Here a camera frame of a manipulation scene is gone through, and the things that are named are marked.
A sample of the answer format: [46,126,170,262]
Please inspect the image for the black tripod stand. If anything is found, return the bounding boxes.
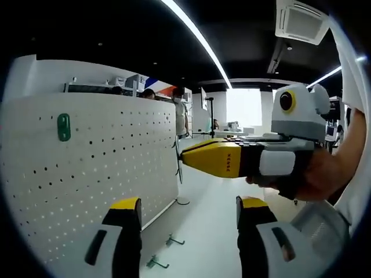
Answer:
[192,97,217,139]

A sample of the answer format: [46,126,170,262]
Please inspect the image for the person's white shirt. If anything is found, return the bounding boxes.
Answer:
[327,17,371,232]

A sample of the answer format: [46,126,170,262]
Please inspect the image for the white perforated mounting plate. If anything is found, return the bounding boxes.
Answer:
[0,92,191,267]

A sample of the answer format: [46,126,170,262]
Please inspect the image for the person's right hand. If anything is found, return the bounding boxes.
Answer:
[245,149,343,200]

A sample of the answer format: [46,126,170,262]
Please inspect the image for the metal shelving unit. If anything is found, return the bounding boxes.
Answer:
[64,75,146,94]

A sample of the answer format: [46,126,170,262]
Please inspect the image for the ceiling air conditioner unit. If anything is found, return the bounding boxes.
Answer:
[274,0,330,46]

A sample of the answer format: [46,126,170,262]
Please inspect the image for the long ceiling light strip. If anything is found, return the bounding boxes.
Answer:
[161,0,232,89]

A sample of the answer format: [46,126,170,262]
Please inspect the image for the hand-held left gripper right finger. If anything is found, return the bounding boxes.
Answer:
[236,195,319,278]

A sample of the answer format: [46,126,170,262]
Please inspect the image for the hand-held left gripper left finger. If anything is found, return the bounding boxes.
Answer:
[68,196,143,278]

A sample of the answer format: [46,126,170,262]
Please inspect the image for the short ceiling light strip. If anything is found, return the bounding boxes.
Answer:
[306,65,343,88]

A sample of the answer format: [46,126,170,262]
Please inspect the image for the metal hooks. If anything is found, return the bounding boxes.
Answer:
[146,254,170,269]

